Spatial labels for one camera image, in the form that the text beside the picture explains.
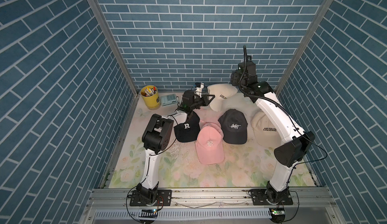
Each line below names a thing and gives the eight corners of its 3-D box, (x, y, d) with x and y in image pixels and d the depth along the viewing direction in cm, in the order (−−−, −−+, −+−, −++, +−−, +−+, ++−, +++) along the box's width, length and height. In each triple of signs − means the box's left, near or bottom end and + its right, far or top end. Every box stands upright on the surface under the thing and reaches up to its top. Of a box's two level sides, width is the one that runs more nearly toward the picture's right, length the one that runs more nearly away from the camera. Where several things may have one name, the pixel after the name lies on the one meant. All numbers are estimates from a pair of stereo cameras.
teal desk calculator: (162, 106, 114) (161, 104, 112) (161, 98, 119) (160, 96, 117) (177, 103, 116) (177, 101, 114) (176, 95, 122) (175, 93, 119)
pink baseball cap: (195, 164, 86) (195, 160, 81) (196, 127, 103) (196, 121, 97) (224, 165, 86) (226, 160, 81) (220, 127, 103) (222, 121, 97)
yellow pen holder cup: (143, 109, 110) (137, 97, 100) (147, 97, 118) (142, 85, 108) (159, 109, 110) (155, 98, 100) (162, 97, 118) (159, 85, 108)
